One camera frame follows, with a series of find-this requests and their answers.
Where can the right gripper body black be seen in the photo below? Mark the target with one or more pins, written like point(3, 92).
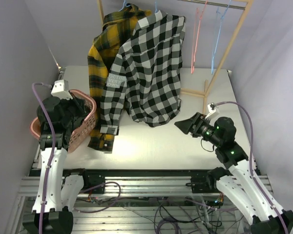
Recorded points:
point(203, 128)

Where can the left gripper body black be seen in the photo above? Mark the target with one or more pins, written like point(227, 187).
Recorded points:
point(72, 109)

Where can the black white checkered shirt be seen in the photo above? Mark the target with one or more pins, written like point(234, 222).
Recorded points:
point(144, 78)

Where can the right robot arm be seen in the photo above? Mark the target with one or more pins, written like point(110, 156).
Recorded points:
point(236, 179)

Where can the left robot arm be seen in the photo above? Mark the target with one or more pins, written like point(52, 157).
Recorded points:
point(52, 210)

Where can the yellow plaid shirt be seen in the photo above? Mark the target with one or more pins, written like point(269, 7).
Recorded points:
point(117, 29)

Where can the pink laundry basket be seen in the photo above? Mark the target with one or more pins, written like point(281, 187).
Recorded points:
point(69, 143)

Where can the wooden clothes rack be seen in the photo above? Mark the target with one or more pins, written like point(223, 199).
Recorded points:
point(209, 84)

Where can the metal rack rod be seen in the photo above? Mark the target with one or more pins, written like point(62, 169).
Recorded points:
point(216, 4)

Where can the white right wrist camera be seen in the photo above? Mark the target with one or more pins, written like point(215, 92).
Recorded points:
point(212, 111)

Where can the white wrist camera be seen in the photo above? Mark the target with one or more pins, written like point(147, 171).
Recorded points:
point(212, 111)
point(61, 90)

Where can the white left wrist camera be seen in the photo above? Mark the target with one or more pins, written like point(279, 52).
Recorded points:
point(61, 90)

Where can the aluminium frame base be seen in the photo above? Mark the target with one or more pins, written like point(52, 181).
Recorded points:
point(141, 202)

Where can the pink wire hanger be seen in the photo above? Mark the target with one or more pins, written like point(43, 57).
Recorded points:
point(196, 32)

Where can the blue wire hanger empty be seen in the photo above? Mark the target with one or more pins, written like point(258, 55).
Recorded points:
point(217, 32)

